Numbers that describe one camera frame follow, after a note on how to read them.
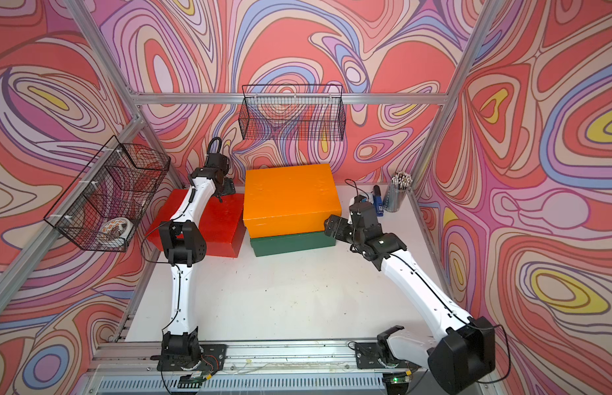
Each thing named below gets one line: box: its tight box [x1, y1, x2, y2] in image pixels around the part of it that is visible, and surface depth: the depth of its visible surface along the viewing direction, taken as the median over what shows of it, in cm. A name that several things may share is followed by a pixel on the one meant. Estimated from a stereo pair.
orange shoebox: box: [242, 163, 343, 239], surface depth 88 cm
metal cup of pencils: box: [384, 171, 413, 214], surface depth 101 cm
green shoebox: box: [250, 231, 337, 257], surface depth 90 cm
